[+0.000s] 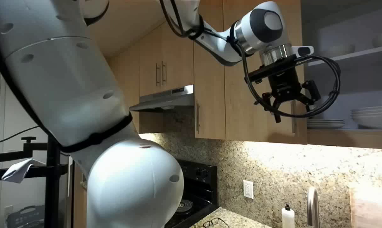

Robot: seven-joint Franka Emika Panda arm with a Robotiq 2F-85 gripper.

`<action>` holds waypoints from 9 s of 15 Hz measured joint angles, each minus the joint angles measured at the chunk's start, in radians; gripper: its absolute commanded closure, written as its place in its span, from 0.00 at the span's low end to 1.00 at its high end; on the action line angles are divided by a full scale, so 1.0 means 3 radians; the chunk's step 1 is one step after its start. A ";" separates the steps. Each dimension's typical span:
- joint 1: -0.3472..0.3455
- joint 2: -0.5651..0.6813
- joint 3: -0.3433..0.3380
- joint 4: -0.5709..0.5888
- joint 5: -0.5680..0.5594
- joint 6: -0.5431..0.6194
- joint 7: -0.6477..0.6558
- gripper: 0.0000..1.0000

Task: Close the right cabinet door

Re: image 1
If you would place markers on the wooden cabinets above hood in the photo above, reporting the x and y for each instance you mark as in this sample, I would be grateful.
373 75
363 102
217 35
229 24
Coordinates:
157 62

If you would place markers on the left wooden cabinet door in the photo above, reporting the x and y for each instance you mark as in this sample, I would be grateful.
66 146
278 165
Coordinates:
249 121

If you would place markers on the white wall outlet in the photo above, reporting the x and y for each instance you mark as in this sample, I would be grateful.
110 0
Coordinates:
248 189

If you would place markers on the black camera stand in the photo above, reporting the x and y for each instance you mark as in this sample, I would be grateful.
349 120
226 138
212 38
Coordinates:
52 171

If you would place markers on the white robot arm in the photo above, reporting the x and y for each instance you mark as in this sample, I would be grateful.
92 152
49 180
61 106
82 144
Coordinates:
64 83

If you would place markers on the dark basket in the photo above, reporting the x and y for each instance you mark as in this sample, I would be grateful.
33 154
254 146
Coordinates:
28 216

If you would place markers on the narrow wooden cabinet door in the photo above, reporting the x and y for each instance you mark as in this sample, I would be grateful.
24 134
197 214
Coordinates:
209 81

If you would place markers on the wooden cutting board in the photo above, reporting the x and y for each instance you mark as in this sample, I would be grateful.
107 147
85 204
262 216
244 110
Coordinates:
365 205

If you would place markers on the black stove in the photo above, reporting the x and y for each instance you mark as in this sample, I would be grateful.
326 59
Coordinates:
200 194

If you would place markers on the stack of white plates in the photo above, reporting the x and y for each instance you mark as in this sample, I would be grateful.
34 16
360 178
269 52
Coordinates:
368 116

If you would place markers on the small white plates stack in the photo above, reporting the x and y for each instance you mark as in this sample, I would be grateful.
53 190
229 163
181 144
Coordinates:
325 123

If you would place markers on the stainless range hood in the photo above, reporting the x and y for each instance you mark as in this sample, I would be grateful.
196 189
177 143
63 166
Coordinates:
166 100

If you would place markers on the white paper tag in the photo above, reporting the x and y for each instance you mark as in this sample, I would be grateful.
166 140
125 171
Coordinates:
18 171

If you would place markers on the chrome kitchen faucet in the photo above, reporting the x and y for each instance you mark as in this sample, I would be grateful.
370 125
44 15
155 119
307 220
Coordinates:
312 208

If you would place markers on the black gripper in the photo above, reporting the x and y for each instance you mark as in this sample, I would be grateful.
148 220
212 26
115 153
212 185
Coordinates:
284 85

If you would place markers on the white soap dispenser bottle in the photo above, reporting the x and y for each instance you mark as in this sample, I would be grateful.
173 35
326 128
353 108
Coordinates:
287 216

